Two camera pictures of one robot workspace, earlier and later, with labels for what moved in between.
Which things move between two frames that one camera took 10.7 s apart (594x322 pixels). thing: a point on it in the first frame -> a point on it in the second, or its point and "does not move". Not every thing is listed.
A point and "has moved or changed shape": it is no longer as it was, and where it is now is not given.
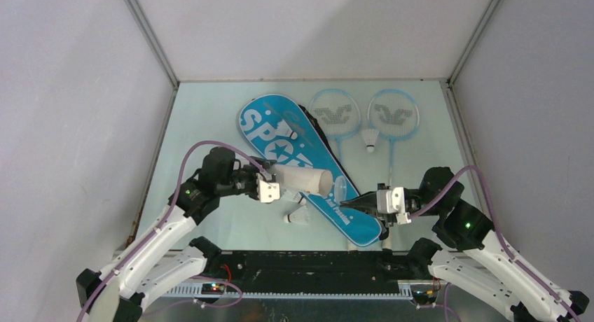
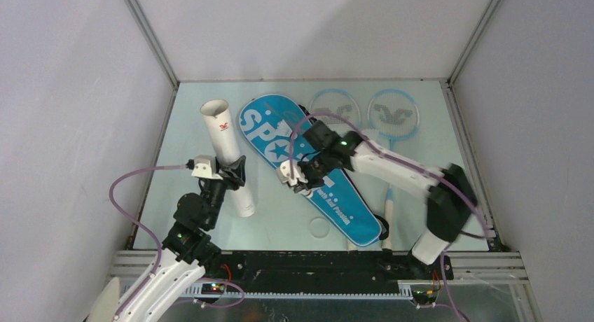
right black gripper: x=363 y=204 -> x=311 y=183
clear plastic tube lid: x=340 y=189 -> x=319 y=227
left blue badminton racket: x=335 y=111 does not move
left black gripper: x=256 y=166 -> x=237 y=171
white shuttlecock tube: x=304 y=179 has moved or changed shape
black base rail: x=314 y=273 does not move
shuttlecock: x=294 y=196 -> x=302 y=190
